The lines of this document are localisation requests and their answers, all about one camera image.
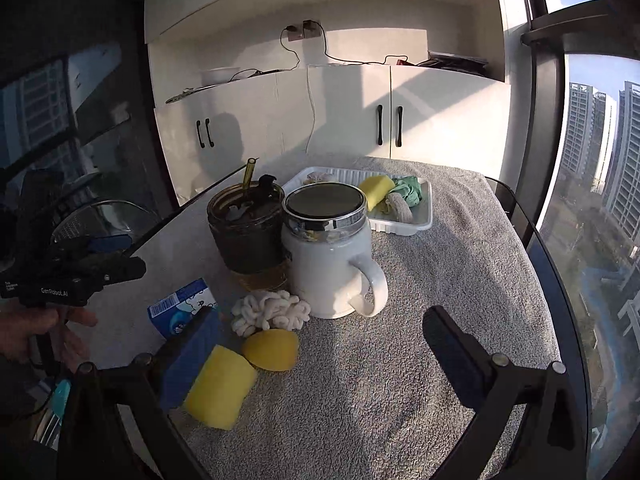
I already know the tall apartment building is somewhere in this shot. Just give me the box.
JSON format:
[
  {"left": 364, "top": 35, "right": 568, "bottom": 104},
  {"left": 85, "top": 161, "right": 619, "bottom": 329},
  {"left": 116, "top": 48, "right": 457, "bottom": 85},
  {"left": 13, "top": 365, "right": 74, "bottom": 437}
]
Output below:
[{"left": 602, "top": 80, "right": 640, "bottom": 222}]

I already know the grey flat object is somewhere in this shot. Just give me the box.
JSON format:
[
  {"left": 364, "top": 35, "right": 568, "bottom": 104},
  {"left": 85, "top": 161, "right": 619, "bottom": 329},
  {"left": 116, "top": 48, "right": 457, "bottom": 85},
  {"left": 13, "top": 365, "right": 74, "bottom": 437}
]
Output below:
[{"left": 166, "top": 87, "right": 206, "bottom": 105}]

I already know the white lower cabinet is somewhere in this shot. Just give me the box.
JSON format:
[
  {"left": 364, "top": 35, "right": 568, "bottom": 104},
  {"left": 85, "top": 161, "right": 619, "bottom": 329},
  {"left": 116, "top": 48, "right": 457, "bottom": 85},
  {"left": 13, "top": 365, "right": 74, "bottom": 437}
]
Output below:
[{"left": 152, "top": 64, "right": 513, "bottom": 206}]

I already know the yellow square sponge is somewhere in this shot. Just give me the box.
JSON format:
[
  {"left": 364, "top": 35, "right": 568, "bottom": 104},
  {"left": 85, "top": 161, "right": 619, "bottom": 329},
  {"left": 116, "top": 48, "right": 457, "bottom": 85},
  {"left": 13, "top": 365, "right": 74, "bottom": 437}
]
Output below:
[{"left": 183, "top": 345, "right": 259, "bottom": 431}]

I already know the dark window frame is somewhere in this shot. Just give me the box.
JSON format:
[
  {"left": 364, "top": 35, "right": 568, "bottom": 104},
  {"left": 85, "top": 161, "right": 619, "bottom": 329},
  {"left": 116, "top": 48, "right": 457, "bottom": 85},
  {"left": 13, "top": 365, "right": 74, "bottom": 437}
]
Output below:
[{"left": 520, "top": 0, "right": 569, "bottom": 251}]

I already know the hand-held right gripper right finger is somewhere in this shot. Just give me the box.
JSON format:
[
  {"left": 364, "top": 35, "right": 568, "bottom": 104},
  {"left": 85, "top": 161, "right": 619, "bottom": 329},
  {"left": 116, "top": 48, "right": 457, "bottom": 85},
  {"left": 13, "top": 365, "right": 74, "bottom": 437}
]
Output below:
[{"left": 422, "top": 305, "right": 588, "bottom": 480}]

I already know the dark bag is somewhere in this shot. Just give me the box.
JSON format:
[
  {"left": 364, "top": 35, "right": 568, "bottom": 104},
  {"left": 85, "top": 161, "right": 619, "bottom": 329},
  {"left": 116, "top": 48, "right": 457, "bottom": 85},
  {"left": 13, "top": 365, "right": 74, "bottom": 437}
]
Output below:
[{"left": 417, "top": 50, "right": 490, "bottom": 74}]

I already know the dark glass cup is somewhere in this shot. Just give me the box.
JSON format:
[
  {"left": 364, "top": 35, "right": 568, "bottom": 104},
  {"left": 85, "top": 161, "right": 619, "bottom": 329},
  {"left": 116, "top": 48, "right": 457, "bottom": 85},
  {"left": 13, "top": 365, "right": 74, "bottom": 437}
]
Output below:
[{"left": 206, "top": 174, "right": 287, "bottom": 291}]

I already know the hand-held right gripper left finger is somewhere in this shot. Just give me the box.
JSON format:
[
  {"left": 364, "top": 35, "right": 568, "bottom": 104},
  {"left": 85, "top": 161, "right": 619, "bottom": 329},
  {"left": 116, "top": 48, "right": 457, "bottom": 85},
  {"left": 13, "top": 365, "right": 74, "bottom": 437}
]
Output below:
[{"left": 56, "top": 306, "right": 223, "bottom": 480}]

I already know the yellow lemon-shaped sponge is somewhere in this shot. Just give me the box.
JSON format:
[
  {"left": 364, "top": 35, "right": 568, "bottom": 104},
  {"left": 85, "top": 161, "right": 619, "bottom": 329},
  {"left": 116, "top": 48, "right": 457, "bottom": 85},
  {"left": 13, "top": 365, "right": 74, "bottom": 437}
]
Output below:
[{"left": 242, "top": 329, "right": 299, "bottom": 372}]

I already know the black charger cable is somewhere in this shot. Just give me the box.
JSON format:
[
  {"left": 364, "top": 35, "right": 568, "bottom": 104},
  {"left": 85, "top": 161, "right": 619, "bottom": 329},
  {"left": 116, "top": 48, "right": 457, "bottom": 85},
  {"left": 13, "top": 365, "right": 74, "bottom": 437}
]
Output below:
[{"left": 320, "top": 30, "right": 408, "bottom": 66}]

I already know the twin-top apartment building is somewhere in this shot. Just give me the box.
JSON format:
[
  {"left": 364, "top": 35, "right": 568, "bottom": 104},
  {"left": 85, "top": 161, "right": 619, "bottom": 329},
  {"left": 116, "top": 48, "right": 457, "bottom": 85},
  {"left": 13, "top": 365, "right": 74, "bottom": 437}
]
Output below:
[{"left": 559, "top": 82, "right": 617, "bottom": 187}]

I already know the large yellow sponge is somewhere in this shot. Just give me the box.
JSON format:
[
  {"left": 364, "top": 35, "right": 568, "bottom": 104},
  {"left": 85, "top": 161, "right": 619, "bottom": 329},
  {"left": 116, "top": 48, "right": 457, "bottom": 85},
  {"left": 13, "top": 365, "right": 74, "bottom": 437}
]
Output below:
[{"left": 358, "top": 175, "right": 396, "bottom": 212}]

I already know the white mug with chrome lid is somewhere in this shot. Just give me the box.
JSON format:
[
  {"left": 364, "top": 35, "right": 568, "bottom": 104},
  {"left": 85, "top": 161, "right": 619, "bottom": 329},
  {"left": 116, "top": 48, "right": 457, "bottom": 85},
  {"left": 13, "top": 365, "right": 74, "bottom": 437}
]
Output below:
[{"left": 280, "top": 182, "right": 389, "bottom": 320}]

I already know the green cloth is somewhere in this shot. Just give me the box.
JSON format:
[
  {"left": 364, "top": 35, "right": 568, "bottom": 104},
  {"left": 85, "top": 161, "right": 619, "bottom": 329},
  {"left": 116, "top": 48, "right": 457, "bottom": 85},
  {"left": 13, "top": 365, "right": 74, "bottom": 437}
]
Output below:
[{"left": 390, "top": 176, "right": 424, "bottom": 208}]

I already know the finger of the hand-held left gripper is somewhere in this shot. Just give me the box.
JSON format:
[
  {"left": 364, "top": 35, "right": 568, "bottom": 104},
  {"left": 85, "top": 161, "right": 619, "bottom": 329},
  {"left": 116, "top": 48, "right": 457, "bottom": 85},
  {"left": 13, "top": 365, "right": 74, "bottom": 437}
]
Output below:
[
  {"left": 64, "top": 255, "right": 147, "bottom": 289},
  {"left": 69, "top": 234, "right": 135, "bottom": 257}
]

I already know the blue and white carton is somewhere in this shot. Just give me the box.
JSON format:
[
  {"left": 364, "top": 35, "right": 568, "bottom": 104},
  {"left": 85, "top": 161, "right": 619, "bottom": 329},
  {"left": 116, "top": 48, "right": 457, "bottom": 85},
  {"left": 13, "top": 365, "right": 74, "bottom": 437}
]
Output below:
[{"left": 147, "top": 278, "right": 221, "bottom": 341}]

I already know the white knitted pad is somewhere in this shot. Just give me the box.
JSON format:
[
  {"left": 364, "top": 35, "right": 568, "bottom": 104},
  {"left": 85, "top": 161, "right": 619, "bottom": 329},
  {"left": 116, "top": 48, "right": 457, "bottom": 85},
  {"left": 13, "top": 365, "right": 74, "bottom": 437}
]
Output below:
[{"left": 384, "top": 192, "right": 415, "bottom": 223}]

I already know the teal object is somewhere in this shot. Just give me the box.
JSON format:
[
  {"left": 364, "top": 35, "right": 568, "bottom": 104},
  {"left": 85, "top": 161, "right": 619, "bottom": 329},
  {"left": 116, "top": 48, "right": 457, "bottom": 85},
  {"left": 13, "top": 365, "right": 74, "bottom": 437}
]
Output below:
[{"left": 52, "top": 380, "right": 74, "bottom": 419}]

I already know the white chenille scrunchie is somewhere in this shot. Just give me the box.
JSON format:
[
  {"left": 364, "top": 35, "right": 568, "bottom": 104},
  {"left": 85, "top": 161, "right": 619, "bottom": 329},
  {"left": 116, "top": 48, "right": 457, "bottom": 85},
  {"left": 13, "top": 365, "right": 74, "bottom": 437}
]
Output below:
[{"left": 230, "top": 290, "right": 312, "bottom": 338}]

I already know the person's left hand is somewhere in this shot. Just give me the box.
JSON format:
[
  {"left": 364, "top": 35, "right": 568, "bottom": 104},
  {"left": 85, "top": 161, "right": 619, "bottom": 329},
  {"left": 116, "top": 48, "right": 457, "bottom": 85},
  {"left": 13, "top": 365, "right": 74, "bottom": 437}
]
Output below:
[{"left": 0, "top": 305, "right": 99, "bottom": 376}]

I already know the white plastic tray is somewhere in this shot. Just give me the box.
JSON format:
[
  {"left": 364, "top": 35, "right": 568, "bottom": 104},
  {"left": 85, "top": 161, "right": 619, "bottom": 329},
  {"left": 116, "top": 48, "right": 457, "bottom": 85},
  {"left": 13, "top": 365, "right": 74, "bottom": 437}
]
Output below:
[{"left": 282, "top": 166, "right": 433, "bottom": 236}]

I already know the metal frame chair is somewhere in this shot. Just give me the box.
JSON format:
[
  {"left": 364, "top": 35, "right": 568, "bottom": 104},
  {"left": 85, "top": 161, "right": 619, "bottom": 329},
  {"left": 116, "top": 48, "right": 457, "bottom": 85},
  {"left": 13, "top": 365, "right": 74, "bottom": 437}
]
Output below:
[{"left": 50, "top": 200, "right": 156, "bottom": 252}]

